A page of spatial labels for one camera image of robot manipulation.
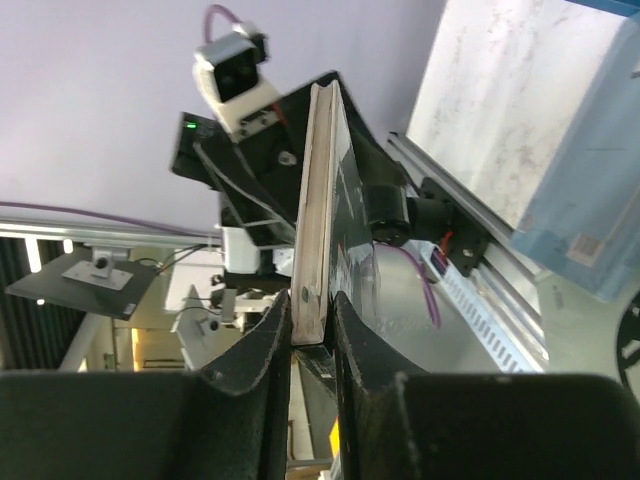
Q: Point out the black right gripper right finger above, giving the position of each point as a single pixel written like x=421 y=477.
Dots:
x=397 y=421

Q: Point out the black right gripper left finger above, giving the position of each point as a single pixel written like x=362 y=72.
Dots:
x=228 y=420

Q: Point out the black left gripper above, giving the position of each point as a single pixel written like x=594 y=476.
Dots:
x=258 y=171

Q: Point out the black book with barcode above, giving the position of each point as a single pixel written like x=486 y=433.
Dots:
x=334 y=248

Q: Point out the light blue Old Man book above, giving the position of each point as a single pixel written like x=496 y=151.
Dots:
x=582 y=222

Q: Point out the grey Great Gatsby book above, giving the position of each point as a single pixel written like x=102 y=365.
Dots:
x=627 y=341

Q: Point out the black monitor on stand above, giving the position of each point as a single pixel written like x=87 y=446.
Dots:
x=66 y=281

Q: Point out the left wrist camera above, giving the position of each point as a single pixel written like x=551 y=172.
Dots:
x=226 y=72

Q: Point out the white slotted cable duct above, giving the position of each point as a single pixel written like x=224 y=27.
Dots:
x=501 y=346

